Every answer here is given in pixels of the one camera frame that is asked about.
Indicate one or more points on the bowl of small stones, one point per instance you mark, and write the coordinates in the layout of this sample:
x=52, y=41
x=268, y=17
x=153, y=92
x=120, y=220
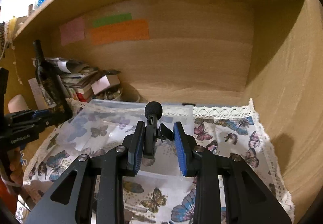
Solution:
x=116, y=94

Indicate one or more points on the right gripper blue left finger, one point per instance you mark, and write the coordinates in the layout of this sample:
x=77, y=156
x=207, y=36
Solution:
x=135, y=148

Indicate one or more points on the wooden shelf cabinet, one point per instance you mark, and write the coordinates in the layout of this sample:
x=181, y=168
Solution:
x=206, y=52

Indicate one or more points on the green sticky note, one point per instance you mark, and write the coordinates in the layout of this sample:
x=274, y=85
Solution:
x=112, y=19

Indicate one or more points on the dark wine bottle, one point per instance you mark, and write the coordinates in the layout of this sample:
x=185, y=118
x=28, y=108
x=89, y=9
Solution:
x=48, y=81

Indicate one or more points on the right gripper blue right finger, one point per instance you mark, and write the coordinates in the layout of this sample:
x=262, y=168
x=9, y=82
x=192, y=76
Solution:
x=184, y=151

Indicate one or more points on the stack of books and papers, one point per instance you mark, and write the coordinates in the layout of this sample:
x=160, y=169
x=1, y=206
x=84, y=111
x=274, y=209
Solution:
x=76, y=77

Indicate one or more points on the small pink white box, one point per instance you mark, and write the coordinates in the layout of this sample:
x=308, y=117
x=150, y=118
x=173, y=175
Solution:
x=104, y=83

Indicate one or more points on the small black clip microphone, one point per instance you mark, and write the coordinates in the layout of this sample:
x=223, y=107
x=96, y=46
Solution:
x=153, y=113

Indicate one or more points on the pink sticky note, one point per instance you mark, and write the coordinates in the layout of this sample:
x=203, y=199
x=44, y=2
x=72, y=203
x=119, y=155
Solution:
x=72, y=31

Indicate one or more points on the orange sticky note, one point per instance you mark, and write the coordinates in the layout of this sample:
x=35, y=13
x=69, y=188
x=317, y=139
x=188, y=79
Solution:
x=131, y=30

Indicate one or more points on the person's left hand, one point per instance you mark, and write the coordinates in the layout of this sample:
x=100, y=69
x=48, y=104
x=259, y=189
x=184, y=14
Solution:
x=12, y=163

